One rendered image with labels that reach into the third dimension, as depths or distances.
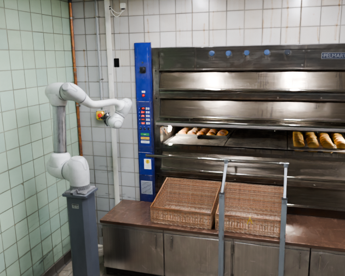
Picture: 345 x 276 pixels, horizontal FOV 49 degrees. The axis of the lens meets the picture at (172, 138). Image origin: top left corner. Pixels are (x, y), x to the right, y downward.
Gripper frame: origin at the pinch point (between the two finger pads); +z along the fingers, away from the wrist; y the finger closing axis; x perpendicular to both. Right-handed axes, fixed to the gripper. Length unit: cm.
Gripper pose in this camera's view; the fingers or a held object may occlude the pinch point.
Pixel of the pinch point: (103, 117)
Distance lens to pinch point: 365.1
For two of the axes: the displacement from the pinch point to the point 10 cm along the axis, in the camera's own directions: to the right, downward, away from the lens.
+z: -4.8, -1.8, 8.6
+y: 0.2, 9.8, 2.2
